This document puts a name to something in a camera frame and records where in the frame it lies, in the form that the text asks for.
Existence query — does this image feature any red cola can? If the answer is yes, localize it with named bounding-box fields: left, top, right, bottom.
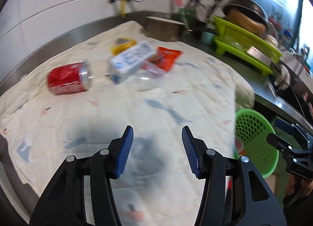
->
left=47, top=61, right=93, bottom=95

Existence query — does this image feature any clear plastic cup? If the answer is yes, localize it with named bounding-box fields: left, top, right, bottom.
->
left=108, top=62, right=165, bottom=91

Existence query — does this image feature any white blue milk carton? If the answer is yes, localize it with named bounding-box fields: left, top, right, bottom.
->
left=109, top=41, right=156, bottom=75

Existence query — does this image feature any orange snack wrapper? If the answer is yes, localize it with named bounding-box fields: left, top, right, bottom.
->
left=150, top=47, right=183, bottom=73

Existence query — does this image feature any yellow plastic wrapper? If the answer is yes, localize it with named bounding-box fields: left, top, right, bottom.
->
left=110, top=38, right=137, bottom=56

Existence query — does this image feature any steel kitchen sink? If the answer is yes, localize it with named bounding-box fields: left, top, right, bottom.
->
left=270, top=77, right=312, bottom=124

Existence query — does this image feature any person's right hand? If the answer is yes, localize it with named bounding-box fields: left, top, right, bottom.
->
left=285, top=174, right=313, bottom=198

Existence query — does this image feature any green plastic mesh basket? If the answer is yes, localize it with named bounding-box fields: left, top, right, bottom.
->
left=234, top=109, right=279, bottom=178

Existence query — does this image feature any white dish rag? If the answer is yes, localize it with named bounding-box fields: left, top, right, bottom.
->
left=274, top=65, right=291, bottom=91

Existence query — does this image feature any white quilted cloth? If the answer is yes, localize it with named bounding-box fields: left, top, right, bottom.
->
left=1, top=22, right=255, bottom=225

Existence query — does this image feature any steel cleaver knife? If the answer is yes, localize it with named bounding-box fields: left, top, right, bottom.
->
left=247, top=46, right=272, bottom=66

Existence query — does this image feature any white bowl in rack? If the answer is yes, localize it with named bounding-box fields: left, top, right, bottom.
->
left=264, top=34, right=279, bottom=48

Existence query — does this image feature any brown upturned bowl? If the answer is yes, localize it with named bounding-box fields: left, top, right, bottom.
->
left=226, top=8, right=267, bottom=38

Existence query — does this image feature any lime green dish rack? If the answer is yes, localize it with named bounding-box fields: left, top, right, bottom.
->
left=213, top=16, right=282, bottom=77

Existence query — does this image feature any teal cup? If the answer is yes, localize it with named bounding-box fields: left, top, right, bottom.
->
left=201, top=32, right=215, bottom=45

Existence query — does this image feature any dark upturned wok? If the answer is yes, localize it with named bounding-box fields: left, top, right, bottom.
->
left=222, top=0, right=268, bottom=26

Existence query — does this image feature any green utensil holder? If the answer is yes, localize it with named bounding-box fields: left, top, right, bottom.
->
left=179, top=8, right=196, bottom=31

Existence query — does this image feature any steel pot with lid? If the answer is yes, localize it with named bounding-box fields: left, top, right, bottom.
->
left=144, top=16, right=185, bottom=42

